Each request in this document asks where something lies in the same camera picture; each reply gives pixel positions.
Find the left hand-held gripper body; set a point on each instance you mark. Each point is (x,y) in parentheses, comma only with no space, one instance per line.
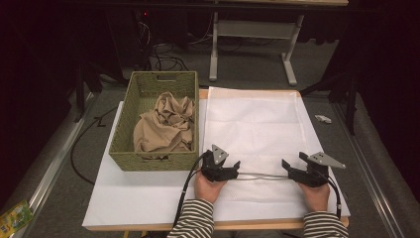
(213,170)

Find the person's right hand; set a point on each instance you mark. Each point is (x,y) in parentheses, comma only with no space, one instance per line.
(316,198)

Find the tan cloth garment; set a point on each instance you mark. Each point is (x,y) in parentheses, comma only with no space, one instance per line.
(165,127)

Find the white mesh laundry bag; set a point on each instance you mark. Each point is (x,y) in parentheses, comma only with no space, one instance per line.
(254,125)

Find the aluminium floor rail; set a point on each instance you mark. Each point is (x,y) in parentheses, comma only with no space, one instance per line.
(49,173)
(365,172)

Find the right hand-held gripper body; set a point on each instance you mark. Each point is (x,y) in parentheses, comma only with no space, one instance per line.
(312,177)

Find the white metal desk frame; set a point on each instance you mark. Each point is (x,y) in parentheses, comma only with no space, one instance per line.
(254,29)

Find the white crumpled scrap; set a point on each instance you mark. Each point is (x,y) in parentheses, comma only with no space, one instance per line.
(323,119)

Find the person's left hand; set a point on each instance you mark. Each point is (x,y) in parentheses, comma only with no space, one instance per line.
(206,191)

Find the black metal stand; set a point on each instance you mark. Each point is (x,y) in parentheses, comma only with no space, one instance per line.
(351,99)
(80,92)

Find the green woven basket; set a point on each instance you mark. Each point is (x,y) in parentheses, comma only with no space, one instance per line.
(152,162)

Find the green printed packet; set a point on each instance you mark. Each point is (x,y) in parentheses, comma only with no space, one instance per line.
(13,219)

